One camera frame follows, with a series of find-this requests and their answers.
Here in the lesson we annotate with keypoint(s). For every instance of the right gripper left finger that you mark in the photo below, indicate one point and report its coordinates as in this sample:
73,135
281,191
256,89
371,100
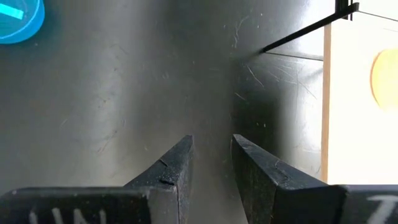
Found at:
93,205

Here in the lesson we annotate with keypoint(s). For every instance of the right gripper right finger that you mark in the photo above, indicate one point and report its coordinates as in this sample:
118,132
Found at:
311,205

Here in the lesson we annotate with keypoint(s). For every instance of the small yellow translucent bowl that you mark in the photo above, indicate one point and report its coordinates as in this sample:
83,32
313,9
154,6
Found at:
388,81

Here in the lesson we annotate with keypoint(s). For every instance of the small cyan translucent bowl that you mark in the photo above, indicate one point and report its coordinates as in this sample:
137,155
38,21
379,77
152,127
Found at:
18,28

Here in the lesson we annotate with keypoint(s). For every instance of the wooden shelf with black posts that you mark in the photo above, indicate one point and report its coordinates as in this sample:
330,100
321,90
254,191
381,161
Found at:
348,124

